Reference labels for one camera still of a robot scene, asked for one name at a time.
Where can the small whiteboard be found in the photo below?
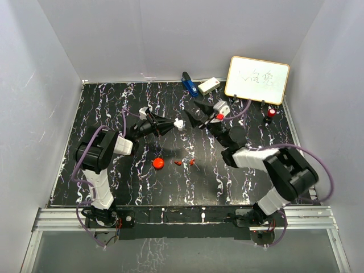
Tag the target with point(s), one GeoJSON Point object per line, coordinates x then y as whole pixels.
{"type": "Point", "coordinates": [257, 80]}

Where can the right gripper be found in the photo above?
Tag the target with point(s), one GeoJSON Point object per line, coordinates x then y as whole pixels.
{"type": "Point", "coordinates": [197, 119]}

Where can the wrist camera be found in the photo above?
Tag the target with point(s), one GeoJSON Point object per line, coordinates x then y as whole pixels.
{"type": "Point", "coordinates": [143, 113]}
{"type": "Point", "coordinates": [222, 109]}

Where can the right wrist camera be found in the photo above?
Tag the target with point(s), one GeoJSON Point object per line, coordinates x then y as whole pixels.
{"type": "Point", "coordinates": [222, 109]}

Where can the red earbud charging case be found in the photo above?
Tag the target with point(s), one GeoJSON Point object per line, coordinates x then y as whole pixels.
{"type": "Point", "coordinates": [158, 163]}

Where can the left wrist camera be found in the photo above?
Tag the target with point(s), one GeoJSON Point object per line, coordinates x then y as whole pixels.
{"type": "Point", "coordinates": [143, 113]}

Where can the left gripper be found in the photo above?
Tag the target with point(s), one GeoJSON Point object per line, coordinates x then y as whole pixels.
{"type": "Point", "coordinates": [161, 129]}

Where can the red stamp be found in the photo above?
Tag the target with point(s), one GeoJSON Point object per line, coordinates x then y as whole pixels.
{"type": "Point", "coordinates": [269, 117]}

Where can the aluminium frame rail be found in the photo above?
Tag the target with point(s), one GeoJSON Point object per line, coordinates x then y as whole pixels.
{"type": "Point", "coordinates": [310, 243]}

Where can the white cardboard box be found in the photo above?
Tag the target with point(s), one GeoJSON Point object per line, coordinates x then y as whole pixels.
{"type": "Point", "coordinates": [208, 86]}

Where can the blue stapler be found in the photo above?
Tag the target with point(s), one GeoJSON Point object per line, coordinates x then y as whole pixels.
{"type": "Point", "coordinates": [188, 83]}

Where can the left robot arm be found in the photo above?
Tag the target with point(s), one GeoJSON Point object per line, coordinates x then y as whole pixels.
{"type": "Point", "coordinates": [94, 152]}

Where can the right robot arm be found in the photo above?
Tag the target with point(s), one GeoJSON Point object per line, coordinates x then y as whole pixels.
{"type": "Point", "coordinates": [291, 175]}

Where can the white earbud charging case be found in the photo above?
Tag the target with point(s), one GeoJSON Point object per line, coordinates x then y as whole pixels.
{"type": "Point", "coordinates": [179, 124]}

